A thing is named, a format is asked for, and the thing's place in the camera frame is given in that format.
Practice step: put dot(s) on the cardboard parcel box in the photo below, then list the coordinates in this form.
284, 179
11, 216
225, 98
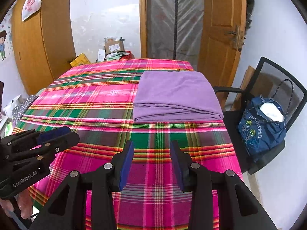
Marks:
113, 45

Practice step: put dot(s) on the purple fleece garment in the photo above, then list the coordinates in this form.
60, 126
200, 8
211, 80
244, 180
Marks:
177, 96

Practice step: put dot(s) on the dark floral folded garment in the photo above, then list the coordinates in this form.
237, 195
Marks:
19, 110

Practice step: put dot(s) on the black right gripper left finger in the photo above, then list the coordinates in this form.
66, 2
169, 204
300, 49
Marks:
66, 208

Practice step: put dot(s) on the blue denim bag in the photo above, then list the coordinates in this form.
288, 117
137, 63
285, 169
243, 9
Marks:
263, 124

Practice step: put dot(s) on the yellow box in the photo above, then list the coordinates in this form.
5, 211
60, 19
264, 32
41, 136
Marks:
80, 60

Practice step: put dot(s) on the transparent plastic door curtain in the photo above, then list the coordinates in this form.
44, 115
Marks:
174, 29

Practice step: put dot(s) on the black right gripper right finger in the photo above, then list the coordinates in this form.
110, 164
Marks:
238, 207

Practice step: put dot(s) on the cartoon couple wall sticker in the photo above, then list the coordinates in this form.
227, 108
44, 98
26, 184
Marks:
3, 35

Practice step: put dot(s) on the wooden door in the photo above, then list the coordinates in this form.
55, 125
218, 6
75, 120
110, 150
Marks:
224, 24

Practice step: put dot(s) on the white plastic bag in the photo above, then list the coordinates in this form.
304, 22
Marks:
29, 8

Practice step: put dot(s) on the wooden wardrobe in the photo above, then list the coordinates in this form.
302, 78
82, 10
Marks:
43, 44

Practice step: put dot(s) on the person's left hand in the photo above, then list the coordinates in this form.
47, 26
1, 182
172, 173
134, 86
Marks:
24, 203

